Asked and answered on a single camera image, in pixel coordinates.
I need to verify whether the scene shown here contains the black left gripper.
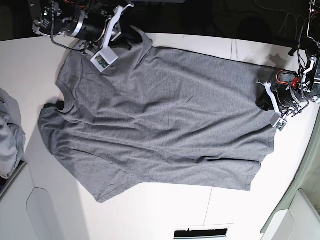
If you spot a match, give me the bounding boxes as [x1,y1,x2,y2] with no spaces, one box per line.
[255,83,310,115]

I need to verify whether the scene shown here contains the white bin left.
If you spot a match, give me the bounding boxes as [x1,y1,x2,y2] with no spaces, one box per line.
[0,159,66,240]

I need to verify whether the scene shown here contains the white cables in background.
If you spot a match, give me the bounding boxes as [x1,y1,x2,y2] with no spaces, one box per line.
[254,0,305,38]

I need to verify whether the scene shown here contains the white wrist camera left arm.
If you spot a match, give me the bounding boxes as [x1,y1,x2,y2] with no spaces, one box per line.
[257,79,288,132]

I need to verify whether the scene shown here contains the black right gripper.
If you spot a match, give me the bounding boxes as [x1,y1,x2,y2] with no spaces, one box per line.
[74,10,140,50]

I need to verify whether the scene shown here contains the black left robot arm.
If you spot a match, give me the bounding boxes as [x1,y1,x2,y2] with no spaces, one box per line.
[256,0,320,116]

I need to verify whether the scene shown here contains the grey t-shirt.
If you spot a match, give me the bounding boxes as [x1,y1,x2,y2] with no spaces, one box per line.
[38,29,276,203]

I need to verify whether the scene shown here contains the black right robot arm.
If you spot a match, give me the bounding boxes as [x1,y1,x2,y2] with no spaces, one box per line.
[28,0,135,53]

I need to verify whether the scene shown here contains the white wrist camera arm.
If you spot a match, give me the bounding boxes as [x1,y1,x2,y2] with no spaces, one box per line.
[90,2,135,73]
[257,79,288,132]

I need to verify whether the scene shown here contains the pile of grey clothes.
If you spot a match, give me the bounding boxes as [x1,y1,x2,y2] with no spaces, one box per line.
[0,89,26,179]

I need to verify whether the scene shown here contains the white bin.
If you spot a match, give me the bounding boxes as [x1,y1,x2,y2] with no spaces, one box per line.
[0,159,66,240]
[262,189,320,240]

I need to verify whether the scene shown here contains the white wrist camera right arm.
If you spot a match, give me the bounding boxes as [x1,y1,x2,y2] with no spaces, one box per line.
[90,2,135,73]

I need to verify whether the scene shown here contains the white bin right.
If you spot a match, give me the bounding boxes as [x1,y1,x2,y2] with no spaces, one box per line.
[262,189,320,240]

